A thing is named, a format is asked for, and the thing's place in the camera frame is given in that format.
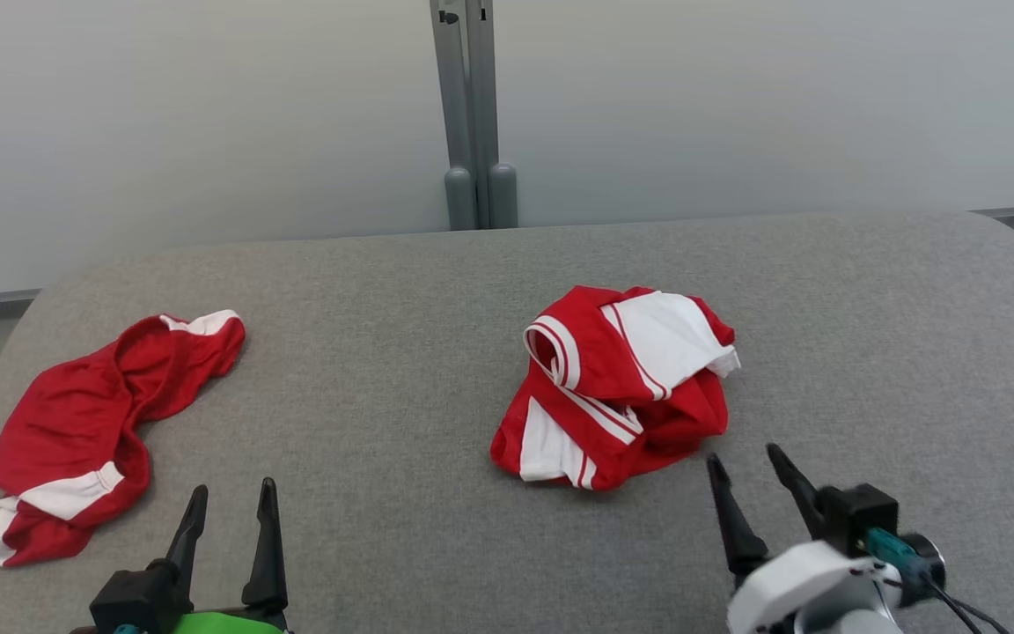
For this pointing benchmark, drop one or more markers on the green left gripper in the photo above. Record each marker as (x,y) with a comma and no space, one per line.
(225,623)

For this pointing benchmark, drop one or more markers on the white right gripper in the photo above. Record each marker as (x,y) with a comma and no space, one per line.
(789,581)

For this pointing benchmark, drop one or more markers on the red shorts with white trim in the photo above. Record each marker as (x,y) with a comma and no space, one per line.
(67,423)

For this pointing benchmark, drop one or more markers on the red white jersey shirt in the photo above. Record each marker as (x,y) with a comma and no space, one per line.
(595,352)

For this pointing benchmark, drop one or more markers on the white partition panel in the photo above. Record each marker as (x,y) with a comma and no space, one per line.
(164,114)
(780,97)

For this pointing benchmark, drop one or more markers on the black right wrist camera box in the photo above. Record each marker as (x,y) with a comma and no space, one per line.
(859,515)

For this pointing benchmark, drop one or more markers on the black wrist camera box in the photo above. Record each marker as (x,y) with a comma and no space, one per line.
(137,603)
(859,515)

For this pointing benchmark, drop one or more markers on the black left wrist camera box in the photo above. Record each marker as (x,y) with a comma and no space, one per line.
(137,603)

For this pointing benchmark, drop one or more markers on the grey partition post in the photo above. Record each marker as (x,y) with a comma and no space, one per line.
(482,88)
(454,106)

